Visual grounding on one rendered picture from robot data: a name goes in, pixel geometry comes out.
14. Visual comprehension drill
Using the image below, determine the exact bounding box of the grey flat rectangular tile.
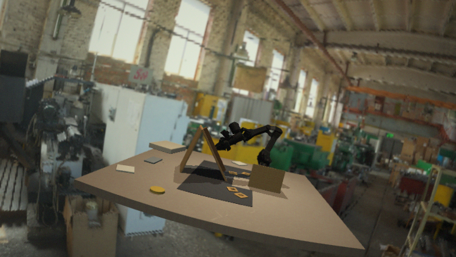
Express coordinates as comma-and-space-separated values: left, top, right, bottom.
144, 156, 162, 164

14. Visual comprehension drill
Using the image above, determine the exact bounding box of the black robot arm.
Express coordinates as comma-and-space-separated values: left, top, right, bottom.
221, 122, 282, 167

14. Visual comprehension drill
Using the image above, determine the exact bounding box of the yellow flat round disc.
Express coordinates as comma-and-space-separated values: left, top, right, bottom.
150, 186, 165, 195

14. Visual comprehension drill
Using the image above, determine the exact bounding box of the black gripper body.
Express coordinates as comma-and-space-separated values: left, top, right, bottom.
220, 135, 237, 151

